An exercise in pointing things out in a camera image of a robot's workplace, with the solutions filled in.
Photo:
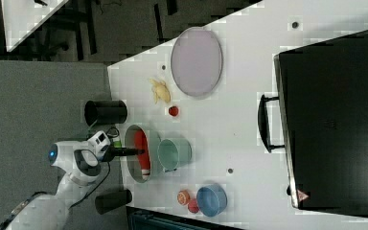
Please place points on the plush orange slice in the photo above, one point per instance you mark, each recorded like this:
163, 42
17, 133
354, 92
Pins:
183, 197

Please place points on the blue bowl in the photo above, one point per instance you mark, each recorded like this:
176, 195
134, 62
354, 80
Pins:
211, 200

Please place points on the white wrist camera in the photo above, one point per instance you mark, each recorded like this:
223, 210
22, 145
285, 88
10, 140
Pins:
100, 143

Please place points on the lilac round plate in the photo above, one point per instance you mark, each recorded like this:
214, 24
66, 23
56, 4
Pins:
196, 62

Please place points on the small red plush strawberry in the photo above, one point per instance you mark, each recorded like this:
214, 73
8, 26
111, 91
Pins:
173, 111

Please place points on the black cylinder container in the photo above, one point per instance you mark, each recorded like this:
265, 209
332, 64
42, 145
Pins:
105, 112

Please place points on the plush peeled banana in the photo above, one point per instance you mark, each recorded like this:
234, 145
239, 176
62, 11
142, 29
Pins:
160, 91

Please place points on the silver toaster oven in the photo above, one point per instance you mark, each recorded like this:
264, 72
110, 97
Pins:
323, 100

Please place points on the lime green cup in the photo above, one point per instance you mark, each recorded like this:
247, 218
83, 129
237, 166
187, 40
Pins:
117, 142

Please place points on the pink plush strawberry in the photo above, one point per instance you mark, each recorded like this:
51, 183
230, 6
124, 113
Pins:
192, 206

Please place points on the green mug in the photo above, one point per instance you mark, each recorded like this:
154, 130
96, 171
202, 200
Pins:
174, 153

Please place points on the green oval strainer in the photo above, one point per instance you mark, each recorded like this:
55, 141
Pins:
133, 165

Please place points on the red plush ketchup bottle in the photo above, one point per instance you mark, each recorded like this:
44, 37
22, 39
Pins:
140, 142

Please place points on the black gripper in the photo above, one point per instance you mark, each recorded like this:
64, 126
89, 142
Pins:
111, 152

